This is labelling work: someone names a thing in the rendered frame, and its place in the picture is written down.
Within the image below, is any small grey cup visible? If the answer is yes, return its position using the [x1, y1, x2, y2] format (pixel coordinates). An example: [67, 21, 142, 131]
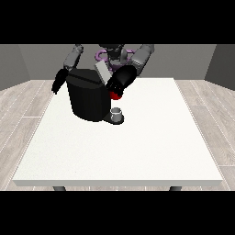
[110, 106, 123, 122]

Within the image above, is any black coffee machine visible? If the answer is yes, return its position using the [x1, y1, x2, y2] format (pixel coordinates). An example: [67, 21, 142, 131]
[65, 68, 125, 126]

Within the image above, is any pale grey machine lid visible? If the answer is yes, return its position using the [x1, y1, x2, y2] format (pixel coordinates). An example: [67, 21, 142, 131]
[94, 61, 113, 85]

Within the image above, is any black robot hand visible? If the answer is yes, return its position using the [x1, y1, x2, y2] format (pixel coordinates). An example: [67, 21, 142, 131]
[50, 67, 69, 95]
[105, 64, 138, 97]

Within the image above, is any red pod holder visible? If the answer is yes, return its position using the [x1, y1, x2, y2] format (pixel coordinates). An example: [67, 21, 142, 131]
[109, 91, 123, 101]

